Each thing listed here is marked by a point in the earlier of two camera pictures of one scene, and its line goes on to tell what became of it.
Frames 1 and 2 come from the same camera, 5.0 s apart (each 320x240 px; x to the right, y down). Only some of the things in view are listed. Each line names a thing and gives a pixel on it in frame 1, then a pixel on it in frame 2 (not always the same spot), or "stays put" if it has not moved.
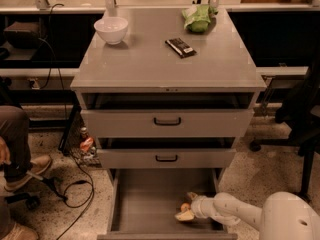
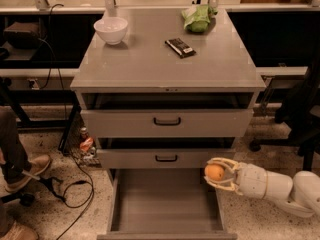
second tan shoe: [21, 232] stays put
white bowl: [112, 29] stays put
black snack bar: [180, 47] stays put
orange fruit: [184, 207] -> [214, 172]
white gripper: [199, 206] -> [252, 179]
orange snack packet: [84, 146] stays put
